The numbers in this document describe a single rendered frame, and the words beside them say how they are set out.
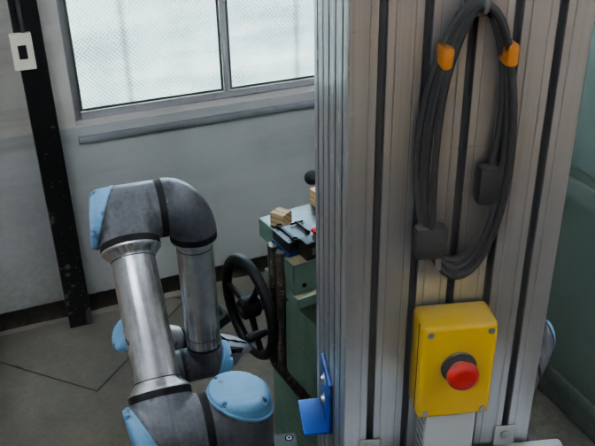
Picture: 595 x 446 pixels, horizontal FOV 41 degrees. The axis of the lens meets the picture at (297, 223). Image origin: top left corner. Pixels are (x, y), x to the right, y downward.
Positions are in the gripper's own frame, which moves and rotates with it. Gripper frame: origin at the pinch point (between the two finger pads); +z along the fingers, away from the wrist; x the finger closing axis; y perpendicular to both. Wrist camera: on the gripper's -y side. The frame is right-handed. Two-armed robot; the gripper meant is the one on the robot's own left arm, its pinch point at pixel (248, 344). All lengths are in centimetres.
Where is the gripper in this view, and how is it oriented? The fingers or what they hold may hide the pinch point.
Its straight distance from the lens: 199.6
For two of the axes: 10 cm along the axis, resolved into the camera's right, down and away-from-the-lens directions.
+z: 7.6, 2.2, 6.2
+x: 5.1, 4.0, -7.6
